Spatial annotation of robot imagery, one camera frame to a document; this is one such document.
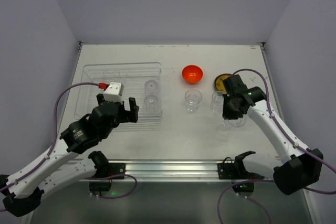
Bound clear glass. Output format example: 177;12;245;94
184;89;203;112
223;115;247;130
211;91;225;114
144;80;159;95
144;94;160;113

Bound olive yellow plate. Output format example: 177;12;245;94
213;73;231;94

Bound orange plastic bowl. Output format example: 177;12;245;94
182;65;204;84

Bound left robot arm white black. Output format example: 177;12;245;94
1;94;139;217

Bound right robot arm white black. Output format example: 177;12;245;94
223;74;323;195

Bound clear plastic dish rack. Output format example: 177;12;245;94
74;62;163;123

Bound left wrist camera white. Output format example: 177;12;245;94
98;82;124;103

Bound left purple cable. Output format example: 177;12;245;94
0;81;138;213

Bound aluminium front rail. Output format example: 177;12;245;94
33;158;310;183

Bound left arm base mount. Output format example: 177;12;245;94
89;163;126;196

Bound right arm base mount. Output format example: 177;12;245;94
217;156;255;196

